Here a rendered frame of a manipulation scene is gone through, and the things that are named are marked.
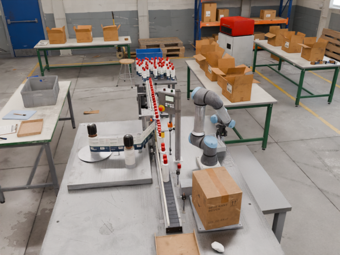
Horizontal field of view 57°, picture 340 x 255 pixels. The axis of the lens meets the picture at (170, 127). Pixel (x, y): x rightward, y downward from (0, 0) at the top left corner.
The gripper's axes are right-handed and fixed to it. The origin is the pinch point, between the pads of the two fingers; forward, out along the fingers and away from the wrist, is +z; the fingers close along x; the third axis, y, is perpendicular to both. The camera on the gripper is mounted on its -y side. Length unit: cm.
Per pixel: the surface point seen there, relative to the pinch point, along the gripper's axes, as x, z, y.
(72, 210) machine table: -141, 4, 54
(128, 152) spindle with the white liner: -93, -18, 22
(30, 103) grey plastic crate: -188, 1, -162
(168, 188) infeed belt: -70, -2, 58
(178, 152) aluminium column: -48, -5, 15
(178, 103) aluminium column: -48, -52, 15
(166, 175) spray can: -69, -8, 50
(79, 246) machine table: -138, 4, 90
